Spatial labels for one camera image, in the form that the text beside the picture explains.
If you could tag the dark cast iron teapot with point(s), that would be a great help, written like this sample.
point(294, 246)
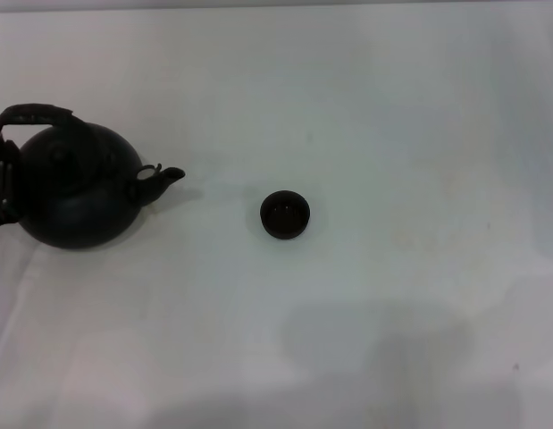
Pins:
point(84, 210)

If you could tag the small dark teacup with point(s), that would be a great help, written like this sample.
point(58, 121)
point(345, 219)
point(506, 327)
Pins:
point(285, 215)

